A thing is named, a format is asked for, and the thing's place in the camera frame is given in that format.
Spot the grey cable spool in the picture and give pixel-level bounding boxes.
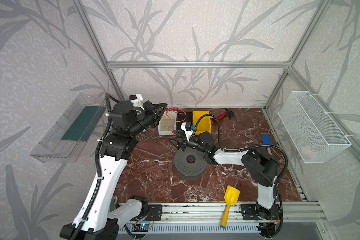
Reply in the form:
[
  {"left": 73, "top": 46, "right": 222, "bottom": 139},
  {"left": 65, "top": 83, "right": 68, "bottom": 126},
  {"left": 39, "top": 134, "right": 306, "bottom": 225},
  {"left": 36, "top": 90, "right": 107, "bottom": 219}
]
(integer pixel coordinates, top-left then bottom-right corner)
[{"left": 174, "top": 148, "right": 208, "bottom": 180}]

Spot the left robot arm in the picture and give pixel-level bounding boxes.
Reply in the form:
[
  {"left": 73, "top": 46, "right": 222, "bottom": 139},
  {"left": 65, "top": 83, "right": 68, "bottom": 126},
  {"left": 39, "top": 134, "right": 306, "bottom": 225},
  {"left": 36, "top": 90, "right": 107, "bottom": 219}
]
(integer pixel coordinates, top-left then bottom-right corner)
[{"left": 60, "top": 94, "right": 168, "bottom": 240}]

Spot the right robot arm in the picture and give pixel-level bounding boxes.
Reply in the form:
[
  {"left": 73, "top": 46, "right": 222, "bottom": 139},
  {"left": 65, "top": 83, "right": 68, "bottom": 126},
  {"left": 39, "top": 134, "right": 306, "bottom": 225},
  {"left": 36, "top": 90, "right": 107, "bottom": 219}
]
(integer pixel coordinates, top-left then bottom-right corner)
[{"left": 169, "top": 114, "right": 289, "bottom": 220}]

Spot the white plastic bin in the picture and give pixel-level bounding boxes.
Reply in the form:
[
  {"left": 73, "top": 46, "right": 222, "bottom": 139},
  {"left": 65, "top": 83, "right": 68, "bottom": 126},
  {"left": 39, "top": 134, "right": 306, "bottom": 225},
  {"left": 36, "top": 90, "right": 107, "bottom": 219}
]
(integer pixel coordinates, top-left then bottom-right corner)
[{"left": 158, "top": 112, "right": 177, "bottom": 136}]

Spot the black plastic bin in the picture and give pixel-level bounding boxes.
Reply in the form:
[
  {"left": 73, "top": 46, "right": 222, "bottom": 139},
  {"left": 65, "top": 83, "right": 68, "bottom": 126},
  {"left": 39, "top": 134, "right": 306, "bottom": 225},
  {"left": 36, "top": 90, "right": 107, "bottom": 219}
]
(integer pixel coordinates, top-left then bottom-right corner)
[{"left": 173, "top": 112, "right": 193, "bottom": 137}]

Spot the yellow plastic bin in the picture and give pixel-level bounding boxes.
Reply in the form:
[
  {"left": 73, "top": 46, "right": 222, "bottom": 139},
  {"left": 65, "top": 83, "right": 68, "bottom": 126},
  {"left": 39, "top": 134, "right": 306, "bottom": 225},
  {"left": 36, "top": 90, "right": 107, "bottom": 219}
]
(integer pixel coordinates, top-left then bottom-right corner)
[{"left": 193, "top": 111, "right": 212, "bottom": 136}]

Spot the red black spray bottle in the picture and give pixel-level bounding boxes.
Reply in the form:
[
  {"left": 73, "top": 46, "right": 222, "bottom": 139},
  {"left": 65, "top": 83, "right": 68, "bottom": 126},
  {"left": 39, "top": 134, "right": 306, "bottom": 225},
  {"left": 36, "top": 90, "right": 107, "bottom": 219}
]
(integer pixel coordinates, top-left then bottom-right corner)
[{"left": 218, "top": 108, "right": 235, "bottom": 122}]

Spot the yellow toy shovel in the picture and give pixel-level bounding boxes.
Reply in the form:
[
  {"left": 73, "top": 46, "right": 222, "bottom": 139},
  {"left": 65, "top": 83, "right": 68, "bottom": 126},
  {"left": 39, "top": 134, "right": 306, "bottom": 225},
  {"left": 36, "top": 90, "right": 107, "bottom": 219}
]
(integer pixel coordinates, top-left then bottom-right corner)
[{"left": 221, "top": 186, "right": 240, "bottom": 229}]

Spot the pink object in basket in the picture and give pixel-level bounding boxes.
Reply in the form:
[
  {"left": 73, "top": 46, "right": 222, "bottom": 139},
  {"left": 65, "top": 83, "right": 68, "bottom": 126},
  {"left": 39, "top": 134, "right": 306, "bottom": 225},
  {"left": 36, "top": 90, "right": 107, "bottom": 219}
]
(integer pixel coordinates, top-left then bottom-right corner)
[{"left": 300, "top": 145, "right": 316, "bottom": 158}]

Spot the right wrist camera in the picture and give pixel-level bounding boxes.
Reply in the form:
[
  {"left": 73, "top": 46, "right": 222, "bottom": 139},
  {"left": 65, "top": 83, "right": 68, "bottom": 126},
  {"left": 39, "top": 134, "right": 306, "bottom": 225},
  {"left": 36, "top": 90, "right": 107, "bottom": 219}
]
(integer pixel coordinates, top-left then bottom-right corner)
[{"left": 181, "top": 122, "right": 196, "bottom": 142}]

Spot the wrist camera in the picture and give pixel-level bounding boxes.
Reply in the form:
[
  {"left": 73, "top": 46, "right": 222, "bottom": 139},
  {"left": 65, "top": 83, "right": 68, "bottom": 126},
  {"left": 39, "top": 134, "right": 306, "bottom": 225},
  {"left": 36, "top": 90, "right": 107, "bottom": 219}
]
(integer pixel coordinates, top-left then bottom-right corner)
[
  {"left": 129, "top": 94, "right": 144, "bottom": 111},
  {"left": 181, "top": 122, "right": 196, "bottom": 142}
]

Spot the yellow cable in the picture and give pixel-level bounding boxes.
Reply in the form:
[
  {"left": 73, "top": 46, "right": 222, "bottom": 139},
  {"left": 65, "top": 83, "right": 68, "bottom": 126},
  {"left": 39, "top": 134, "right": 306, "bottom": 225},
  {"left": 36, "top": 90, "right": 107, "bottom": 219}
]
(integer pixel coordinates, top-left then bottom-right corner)
[{"left": 160, "top": 115, "right": 173, "bottom": 133}]

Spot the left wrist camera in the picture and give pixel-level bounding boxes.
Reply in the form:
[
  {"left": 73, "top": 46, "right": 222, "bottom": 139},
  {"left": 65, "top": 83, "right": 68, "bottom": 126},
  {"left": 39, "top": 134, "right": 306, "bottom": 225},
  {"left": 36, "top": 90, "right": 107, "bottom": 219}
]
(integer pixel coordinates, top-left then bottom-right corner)
[{"left": 129, "top": 94, "right": 144, "bottom": 111}]

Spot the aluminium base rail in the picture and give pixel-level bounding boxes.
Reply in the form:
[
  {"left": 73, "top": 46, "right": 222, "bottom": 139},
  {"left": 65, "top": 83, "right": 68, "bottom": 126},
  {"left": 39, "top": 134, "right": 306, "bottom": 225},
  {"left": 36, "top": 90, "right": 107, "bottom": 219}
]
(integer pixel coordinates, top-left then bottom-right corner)
[{"left": 127, "top": 202, "right": 327, "bottom": 235}]

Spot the clear plastic wall tray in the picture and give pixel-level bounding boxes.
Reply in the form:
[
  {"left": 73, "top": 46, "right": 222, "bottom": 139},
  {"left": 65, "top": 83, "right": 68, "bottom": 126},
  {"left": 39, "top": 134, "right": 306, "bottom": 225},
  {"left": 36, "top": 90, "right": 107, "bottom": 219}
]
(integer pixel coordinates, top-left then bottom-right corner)
[{"left": 30, "top": 94, "right": 107, "bottom": 164}]

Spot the white wire basket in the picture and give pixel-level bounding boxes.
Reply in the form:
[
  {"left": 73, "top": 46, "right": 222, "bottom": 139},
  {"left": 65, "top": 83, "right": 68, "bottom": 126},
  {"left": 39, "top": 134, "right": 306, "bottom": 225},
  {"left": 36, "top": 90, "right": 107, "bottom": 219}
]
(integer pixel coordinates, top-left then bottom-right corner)
[{"left": 278, "top": 91, "right": 352, "bottom": 164}]

